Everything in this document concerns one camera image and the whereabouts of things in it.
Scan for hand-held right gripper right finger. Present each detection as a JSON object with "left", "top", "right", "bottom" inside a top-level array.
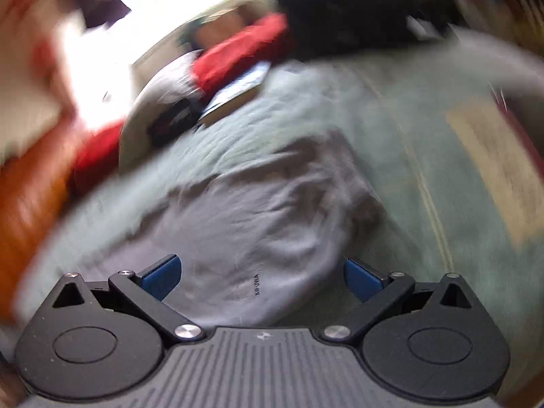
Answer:
[{"left": 320, "top": 257, "right": 472, "bottom": 345}]

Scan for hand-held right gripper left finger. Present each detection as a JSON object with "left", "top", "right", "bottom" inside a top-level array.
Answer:
[{"left": 53, "top": 254, "right": 207, "bottom": 344}]

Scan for grey pants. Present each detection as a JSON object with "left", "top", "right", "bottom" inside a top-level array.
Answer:
[{"left": 91, "top": 130, "right": 383, "bottom": 328}]

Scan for wooden headboard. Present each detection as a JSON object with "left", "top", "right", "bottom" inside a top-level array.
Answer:
[{"left": 0, "top": 106, "right": 86, "bottom": 319}]

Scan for grey green pillow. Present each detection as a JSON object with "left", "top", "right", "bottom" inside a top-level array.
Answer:
[{"left": 118, "top": 49, "right": 213, "bottom": 175}]

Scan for black pouch with red print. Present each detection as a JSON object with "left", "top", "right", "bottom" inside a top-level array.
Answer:
[{"left": 147, "top": 96, "right": 205, "bottom": 147}]

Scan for green plaid blanket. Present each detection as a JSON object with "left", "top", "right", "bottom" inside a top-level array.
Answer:
[{"left": 13, "top": 30, "right": 544, "bottom": 392}]

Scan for white and blue book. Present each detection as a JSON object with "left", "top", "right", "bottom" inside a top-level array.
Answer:
[{"left": 195, "top": 60, "right": 273, "bottom": 130}]

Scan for orange cardboard box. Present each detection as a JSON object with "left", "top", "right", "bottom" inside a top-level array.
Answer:
[{"left": 200, "top": 6, "right": 256, "bottom": 49}]

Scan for black backpack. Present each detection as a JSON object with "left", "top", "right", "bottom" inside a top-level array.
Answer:
[{"left": 263, "top": 0, "right": 460, "bottom": 62}]

